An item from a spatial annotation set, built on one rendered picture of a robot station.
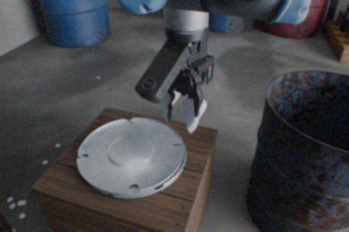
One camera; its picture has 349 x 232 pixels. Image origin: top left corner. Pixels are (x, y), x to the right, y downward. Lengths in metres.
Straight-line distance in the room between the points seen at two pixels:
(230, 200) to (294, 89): 0.48
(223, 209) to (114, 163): 0.52
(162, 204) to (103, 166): 0.19
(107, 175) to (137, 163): 0.08
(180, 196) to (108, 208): 0.17
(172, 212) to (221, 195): 0.50
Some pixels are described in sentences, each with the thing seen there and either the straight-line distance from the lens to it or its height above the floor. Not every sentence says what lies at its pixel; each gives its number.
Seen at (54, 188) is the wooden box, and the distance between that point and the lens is 0.73.
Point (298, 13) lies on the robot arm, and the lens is 0.29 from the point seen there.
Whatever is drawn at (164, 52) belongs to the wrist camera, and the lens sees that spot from 0.47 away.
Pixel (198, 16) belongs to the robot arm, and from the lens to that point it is 0.44.
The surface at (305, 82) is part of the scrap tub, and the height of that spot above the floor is 0.43.
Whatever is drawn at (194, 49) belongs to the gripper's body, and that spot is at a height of 0.69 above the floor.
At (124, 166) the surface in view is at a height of 0.37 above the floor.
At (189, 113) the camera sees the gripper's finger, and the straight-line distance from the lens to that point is 0.51.
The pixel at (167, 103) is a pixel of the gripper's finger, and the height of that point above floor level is 0.58.
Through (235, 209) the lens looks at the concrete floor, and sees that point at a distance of 1.08.
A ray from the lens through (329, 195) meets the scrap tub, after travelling 0.79.
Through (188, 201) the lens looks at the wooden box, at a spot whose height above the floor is 0.35.
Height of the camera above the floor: 0.88
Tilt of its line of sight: 36 degrees down
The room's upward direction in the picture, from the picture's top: straight up
